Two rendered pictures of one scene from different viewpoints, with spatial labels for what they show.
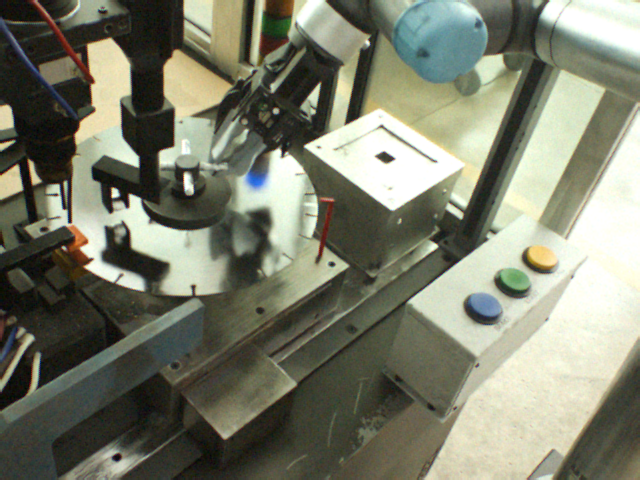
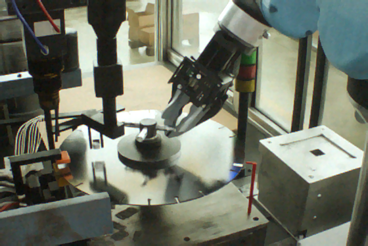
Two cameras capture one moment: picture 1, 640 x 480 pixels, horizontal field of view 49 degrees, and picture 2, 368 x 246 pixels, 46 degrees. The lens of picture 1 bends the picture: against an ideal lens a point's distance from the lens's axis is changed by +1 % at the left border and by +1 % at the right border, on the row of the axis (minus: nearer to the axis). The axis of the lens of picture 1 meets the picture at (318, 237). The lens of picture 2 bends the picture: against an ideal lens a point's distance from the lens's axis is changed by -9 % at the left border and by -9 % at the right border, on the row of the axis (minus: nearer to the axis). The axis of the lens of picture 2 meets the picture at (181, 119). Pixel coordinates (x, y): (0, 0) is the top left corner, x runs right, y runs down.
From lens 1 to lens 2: 31 cm
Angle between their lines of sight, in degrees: 31
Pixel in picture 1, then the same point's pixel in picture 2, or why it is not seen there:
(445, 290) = (332, 237)
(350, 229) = (285, 204)
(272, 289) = (202, 227)
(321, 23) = (229, 15)
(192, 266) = (129, 187)
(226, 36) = not seen: hidden behind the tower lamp
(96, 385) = (23, 227)
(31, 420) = not seen: outside the picture
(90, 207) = (85, 148)
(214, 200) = (163, 152)
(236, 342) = not seen: outside the picture
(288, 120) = (207, 83)
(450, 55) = (295, 12)
